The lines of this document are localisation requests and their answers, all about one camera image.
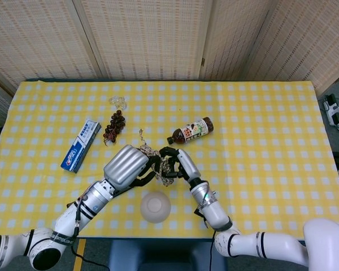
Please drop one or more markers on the upturned beige bowl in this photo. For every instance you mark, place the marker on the upturned beige bowl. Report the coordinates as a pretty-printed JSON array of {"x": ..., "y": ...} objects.
[{"x": 155, "y": 207}]

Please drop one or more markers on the small metal screen hinge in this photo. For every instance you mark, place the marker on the small metal screen hinge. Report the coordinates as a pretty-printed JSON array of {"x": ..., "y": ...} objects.
[{"x": 202, "y": 61}]

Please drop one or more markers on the clear plastic grape bunch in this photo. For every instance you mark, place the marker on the clear plastic grape bunch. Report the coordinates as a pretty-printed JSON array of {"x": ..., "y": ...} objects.
[{"x": 118, "y": 102}]

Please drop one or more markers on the white power strip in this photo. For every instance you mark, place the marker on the white power strip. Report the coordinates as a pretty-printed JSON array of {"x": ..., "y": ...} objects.
[{"x": 332, "y": 111}]

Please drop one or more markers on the yellow checkered tablecloth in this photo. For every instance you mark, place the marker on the yellow checkered tablecloth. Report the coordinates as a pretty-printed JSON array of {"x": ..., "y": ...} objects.
[{"x": 257, "y": 127}]

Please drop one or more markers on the dark red grape bunch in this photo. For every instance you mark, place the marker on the dark red grape bunch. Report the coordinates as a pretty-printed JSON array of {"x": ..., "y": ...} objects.
[{"x": 115, "y": 124}]

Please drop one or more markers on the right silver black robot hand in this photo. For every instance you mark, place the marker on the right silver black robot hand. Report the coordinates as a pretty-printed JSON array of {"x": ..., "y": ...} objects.
[{"x": 187, "y": 165}]

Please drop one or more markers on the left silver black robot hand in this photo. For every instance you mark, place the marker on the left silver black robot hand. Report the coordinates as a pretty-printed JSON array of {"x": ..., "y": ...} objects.
[{"x": 125, "y": 166}]

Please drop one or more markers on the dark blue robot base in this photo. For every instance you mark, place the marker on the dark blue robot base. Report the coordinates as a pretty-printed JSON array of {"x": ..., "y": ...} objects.
[{"x": 166, "y": 257}]

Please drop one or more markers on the blue white toothpaste box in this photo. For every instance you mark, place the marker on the blue white toothpaste box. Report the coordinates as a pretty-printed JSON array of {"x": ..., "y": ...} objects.
[{"x": 80, "y": 146}]

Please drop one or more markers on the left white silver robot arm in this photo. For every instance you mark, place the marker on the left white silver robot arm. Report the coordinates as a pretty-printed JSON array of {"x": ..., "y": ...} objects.
[{"x": 67, "y": 226}]

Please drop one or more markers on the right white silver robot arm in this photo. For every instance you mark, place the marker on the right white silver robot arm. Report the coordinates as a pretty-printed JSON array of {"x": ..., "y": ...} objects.
[{"x": 214, "y": 211}]

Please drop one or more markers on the brown tea bottle with label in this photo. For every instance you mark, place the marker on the brown tea bottle with label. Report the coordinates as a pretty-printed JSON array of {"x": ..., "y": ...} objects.
[{"x": 193, "y": 131}]

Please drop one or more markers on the black metal rail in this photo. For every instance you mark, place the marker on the black metal rail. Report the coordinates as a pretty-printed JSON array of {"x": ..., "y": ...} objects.
[{"x": 70, "y": 203}]

